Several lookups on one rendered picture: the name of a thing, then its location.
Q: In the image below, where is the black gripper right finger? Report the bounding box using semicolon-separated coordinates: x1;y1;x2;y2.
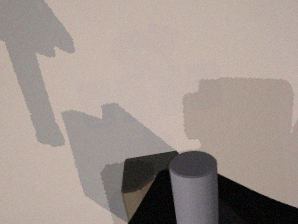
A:
217;173;298;224

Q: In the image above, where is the grey cylinder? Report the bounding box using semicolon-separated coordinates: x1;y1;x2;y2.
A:
169;151;220;224

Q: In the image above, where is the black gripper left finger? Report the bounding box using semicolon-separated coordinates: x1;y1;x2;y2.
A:
129;171;177;224

